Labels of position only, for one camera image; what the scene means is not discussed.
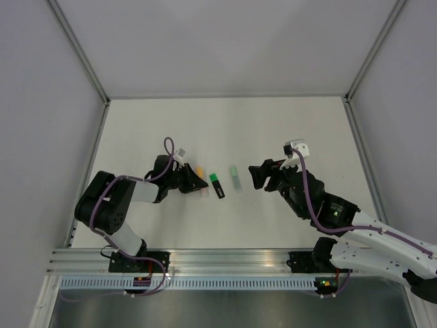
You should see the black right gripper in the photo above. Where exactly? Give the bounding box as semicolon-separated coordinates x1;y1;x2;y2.
248;156;306;218

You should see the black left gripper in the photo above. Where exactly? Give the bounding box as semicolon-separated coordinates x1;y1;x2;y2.
165;163;208;194

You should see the translucent green highlighter pen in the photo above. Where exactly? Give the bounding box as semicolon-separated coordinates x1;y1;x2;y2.
232;174;242;193

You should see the dark green highlighter pen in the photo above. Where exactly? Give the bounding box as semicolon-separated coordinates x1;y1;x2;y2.
212;180;225;199

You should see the orange highlighter pen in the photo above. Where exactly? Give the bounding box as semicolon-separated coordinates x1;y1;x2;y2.
201;188;209;197

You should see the bright green pen cap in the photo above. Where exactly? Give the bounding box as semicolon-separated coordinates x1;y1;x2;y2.
209;174;218;182

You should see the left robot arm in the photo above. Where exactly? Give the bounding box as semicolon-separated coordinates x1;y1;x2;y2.
74;154;208;275

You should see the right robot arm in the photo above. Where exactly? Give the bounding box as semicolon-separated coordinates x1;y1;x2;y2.
249;159;436;303

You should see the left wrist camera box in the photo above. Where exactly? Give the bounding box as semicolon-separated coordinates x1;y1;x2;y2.
173;148;186;163

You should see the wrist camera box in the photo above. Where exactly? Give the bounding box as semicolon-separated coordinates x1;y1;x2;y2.
280;139;309;170
173;148;186;163

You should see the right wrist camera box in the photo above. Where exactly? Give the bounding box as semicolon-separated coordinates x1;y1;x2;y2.
280;139;309;170

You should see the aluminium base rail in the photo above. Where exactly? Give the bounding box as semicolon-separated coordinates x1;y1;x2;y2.
46;248;419;275

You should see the white slotted cable duct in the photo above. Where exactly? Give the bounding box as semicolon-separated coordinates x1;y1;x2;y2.
60;276;317;291

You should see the right aluminium frame post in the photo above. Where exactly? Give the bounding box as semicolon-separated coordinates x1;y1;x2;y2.
343;0;410;103

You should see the aluminium frame post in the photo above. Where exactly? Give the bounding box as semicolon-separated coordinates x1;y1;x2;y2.
343;0;410;103
46;0;111;105

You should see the left aluminium frame post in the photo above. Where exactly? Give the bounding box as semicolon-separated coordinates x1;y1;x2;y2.
46;0;111;105

